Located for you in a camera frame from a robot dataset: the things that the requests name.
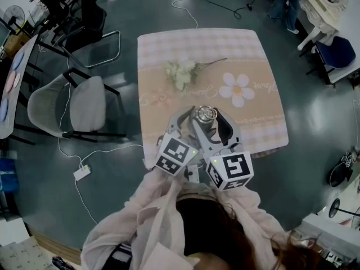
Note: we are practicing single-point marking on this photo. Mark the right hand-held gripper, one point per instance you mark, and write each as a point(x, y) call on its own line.
point(233, 169)

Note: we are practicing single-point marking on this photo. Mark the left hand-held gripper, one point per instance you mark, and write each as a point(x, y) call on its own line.
point(175, 153)

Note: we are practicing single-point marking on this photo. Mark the steel bottle lid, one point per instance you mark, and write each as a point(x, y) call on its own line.
point(206, 114)

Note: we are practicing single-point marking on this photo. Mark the person's right forearm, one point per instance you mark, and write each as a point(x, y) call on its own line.
point(239, 201)

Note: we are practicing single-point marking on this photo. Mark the person's left forearm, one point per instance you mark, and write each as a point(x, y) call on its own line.
point(156, 187)

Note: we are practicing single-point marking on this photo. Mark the white artificial flower bunch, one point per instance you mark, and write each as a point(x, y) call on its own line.
point(181, 73)

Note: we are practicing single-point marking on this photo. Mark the checked tablecloth covered table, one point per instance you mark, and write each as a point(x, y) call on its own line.
point(197, 46)

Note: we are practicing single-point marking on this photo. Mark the grey black-framed armchair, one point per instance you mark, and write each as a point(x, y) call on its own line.
point(87, 103)

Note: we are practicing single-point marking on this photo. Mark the person's body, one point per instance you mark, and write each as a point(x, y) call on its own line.
point(146, 229)

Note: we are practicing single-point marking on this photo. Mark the black dome-shaped case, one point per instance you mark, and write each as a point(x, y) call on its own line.
point(341, 173)

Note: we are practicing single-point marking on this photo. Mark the black round stand base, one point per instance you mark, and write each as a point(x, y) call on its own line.
point(334, 208)

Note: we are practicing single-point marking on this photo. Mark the black striped pouch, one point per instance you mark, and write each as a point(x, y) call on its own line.
point(122, 256)

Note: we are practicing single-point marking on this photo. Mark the white low cabinet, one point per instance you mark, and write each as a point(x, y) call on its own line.
point(326, 229)

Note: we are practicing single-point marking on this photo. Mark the blue chair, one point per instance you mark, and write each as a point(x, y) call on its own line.
point(337, 52)

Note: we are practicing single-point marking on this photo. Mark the black chrome-framed chair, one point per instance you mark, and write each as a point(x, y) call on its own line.
point(90, 18)

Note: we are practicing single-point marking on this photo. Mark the white dressing table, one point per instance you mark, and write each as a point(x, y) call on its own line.
point(317, 13)

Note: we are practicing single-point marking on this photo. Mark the wooden platform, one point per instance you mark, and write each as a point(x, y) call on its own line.
point(56, 247)

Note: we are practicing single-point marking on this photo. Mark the small white plate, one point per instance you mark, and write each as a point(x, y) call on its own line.
point(18, 79)

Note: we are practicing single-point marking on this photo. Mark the grey side table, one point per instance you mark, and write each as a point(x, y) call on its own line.
point(29, 49)

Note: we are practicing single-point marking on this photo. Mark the blue plate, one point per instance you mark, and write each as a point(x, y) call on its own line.
point(4, 110)
point(18, 60)

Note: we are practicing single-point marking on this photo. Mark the pink plate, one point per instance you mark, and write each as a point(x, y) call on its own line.
point(10, 80)

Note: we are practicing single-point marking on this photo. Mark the blue storage bag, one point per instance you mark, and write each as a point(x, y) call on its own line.
point(8, 176)

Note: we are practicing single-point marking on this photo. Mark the cardboard box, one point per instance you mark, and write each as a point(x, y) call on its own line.
point(15, 45)

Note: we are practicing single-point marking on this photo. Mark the white patterned boxes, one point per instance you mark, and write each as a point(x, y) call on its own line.
point(19, 252)

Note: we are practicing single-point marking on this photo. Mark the black standing fan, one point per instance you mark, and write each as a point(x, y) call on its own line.
point(14, 15)

